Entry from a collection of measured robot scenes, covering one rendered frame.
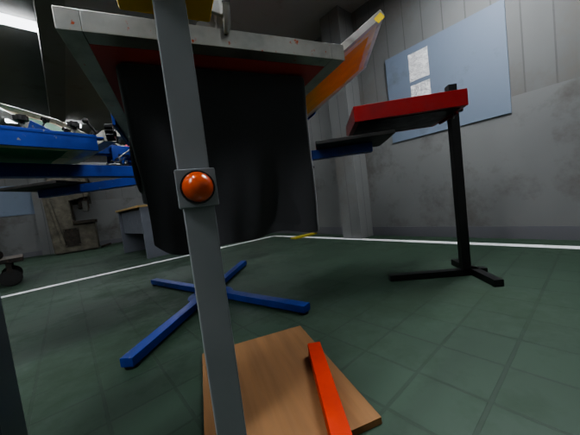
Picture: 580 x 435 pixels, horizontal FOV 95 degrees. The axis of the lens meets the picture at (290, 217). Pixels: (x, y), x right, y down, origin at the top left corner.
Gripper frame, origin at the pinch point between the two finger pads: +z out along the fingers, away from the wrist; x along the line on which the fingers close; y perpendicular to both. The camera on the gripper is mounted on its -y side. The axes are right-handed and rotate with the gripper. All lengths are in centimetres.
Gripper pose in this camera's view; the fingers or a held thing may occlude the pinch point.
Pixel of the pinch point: (225, 38)
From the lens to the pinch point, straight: 70.4
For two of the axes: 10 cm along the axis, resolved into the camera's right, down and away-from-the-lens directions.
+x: 3.9, 0.1, -9.2
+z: 1.2, 9.9, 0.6
